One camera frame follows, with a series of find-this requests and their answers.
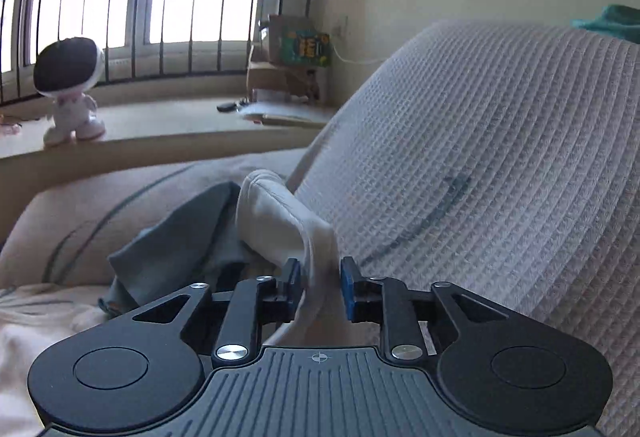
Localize white ribbed sweater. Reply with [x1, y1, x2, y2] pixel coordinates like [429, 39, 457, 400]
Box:
[0, 169, 346, 437]

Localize light blue fleece garment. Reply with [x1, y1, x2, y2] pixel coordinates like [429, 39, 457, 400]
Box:
[97, 181, 251, 318]

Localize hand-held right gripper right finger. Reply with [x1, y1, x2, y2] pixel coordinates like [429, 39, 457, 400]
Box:
[340, 256, 511, 363]

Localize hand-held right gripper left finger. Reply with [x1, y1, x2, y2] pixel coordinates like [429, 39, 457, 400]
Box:
[131, 258, 304, 368]

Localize teal cloth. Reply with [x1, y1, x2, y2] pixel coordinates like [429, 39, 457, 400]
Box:
[571, 4, 640, 40]

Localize green printed box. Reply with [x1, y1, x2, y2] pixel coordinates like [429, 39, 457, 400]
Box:
[270, 14, 332, 68]

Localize white cable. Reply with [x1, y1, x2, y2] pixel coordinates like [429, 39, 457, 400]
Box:
[330, 37, 386, 66]

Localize white astronaut toy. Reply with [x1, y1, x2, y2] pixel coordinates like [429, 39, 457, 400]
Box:
[32, 36, 108, 148]

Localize cardboard box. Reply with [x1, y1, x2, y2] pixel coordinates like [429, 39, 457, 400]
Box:
[246, 44, 331, 105]

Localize black metal window bars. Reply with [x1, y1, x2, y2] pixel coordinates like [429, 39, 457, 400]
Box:
[0, 0, 333, 108]

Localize leaf print waffle sofa cover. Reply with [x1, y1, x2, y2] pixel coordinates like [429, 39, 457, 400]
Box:
[287, 19, 640, 437]

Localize stack of papers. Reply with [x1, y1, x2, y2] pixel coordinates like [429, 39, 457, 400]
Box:
[240, 103, 336, 128]

